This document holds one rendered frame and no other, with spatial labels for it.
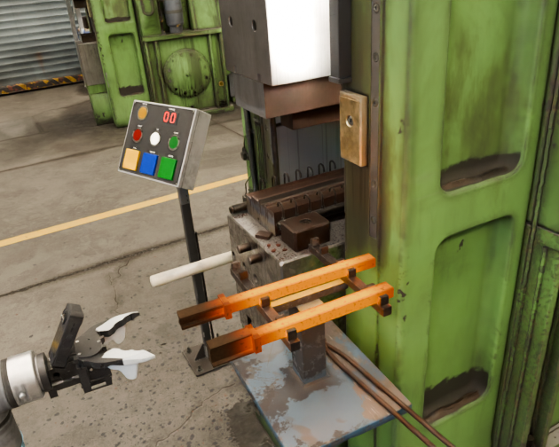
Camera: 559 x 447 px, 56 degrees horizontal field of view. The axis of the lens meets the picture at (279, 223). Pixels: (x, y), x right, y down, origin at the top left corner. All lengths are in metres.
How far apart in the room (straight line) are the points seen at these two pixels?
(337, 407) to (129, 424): 1.30
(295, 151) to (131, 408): 1.30
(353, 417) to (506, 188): 0.69
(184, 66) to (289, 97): 4.91
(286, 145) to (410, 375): 0.82
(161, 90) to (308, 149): 4.61
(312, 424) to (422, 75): 0.77
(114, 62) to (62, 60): 3.12
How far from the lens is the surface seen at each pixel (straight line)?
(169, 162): 1.92
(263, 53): 1.39
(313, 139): 1.85
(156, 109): 2.04
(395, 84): 1.20
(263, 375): 1.32
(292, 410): 1.24
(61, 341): 1.04
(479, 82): 1.38
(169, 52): 6.32
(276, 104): 1.44
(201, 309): 1.08
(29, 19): 9.28
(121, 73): 6.37
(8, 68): 9.32
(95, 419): 2.45
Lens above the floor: 1.66
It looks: 27 degrees down
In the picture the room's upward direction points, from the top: 4 degrees counter-clockwise
